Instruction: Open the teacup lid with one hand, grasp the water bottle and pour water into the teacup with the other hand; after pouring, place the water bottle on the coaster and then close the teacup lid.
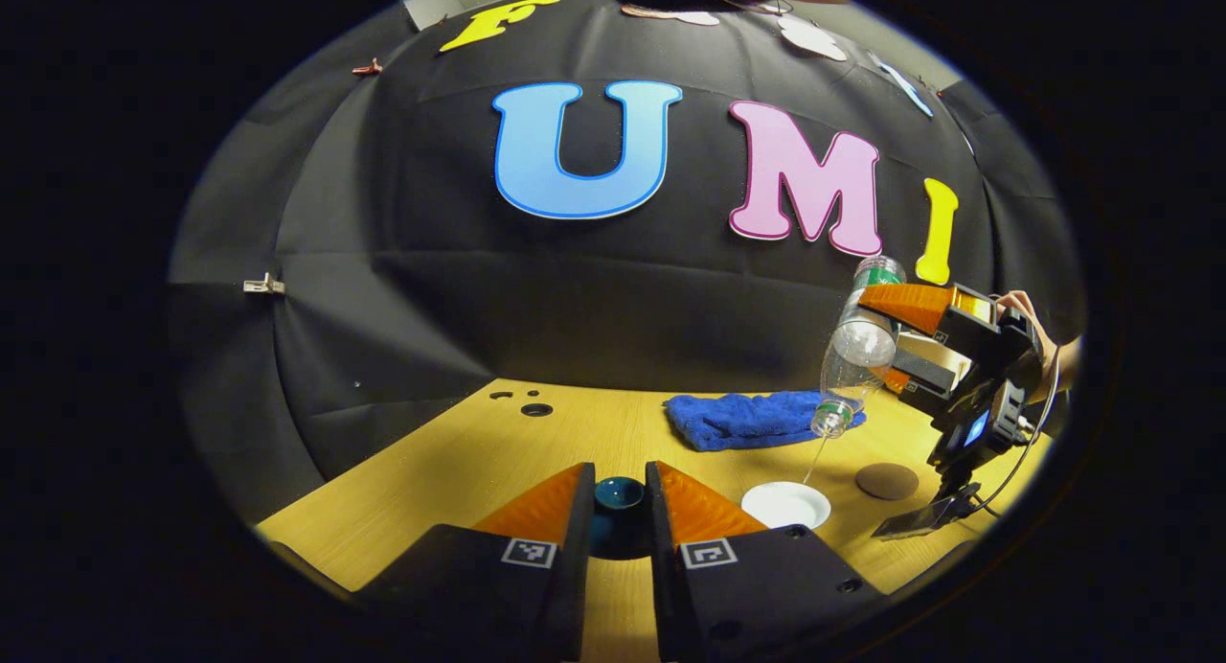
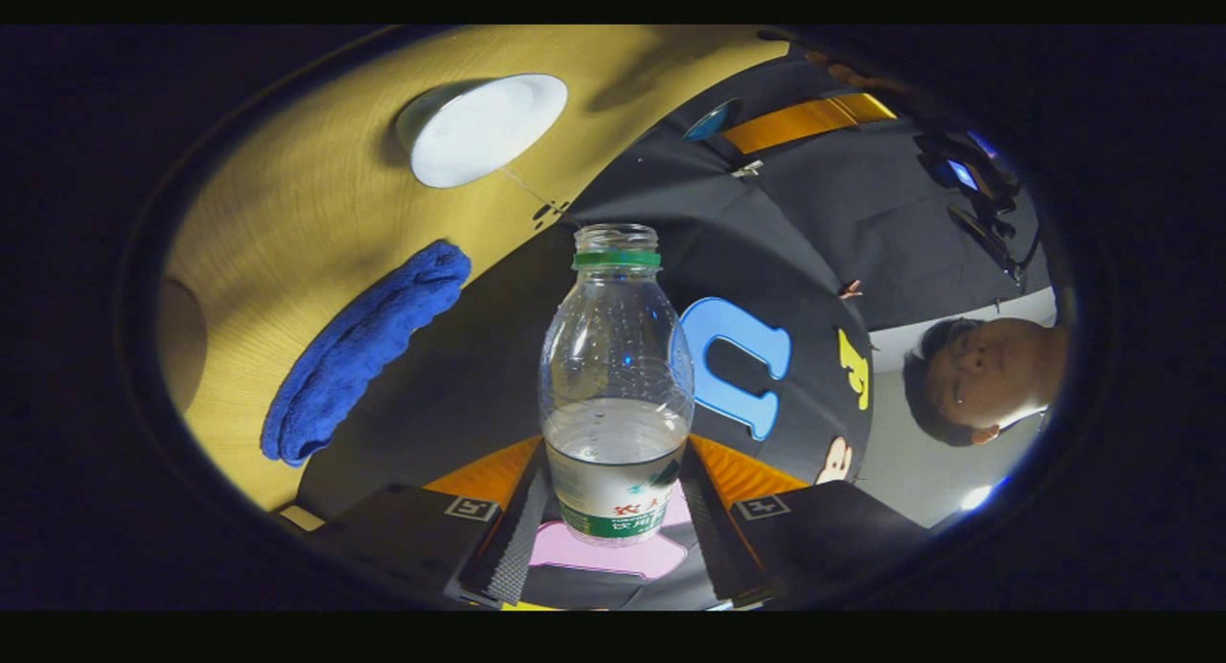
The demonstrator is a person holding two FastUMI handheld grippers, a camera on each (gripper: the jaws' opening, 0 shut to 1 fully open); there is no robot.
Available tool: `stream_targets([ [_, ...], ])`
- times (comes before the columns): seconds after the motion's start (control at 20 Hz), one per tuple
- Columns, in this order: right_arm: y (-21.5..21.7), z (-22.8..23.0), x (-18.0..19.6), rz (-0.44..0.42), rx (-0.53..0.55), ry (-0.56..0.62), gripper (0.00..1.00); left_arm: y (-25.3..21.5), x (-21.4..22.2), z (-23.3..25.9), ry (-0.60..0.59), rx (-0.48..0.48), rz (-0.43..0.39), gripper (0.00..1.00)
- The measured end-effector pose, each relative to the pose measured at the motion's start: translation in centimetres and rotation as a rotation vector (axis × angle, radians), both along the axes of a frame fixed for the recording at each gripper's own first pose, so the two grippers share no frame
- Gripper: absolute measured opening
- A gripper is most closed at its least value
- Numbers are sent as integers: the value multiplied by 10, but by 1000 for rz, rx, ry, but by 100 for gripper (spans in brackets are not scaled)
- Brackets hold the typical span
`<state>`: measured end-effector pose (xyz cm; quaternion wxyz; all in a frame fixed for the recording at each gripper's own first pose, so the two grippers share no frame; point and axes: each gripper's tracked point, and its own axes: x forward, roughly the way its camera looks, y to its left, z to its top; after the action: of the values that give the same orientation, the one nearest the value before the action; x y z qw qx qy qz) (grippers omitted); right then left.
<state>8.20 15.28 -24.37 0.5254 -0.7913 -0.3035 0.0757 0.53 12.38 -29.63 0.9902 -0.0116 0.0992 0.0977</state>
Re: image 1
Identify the dark teal teacup lid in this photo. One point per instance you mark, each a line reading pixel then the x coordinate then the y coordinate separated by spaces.
pixel 619 495

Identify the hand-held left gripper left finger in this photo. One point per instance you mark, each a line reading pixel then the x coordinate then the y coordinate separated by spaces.
pixel 575 586

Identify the blue towel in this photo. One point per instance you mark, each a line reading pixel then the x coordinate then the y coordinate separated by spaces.
pixel 737 419

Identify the round brown coaster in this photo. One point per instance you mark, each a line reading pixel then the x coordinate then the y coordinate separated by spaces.
pixel 886 481

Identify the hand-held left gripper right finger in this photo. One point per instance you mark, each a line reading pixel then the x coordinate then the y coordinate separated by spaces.
pixel 663 596

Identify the white teacup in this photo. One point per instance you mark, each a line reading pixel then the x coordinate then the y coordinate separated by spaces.
pixel 785 505

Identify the black backdrop cloth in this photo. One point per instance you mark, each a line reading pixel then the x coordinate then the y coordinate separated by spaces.
pixel 431 261

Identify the clear plastic water bottle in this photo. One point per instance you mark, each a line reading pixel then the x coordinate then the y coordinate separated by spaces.
pixel 862 342

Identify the copper clip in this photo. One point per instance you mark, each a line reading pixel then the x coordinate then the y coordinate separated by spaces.
pixel 367 67

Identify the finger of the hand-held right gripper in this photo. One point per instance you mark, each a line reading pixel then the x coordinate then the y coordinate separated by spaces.
pixel 910 304
pixel 924 380

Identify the white clip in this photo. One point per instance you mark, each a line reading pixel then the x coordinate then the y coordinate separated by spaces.
pixel 263 285

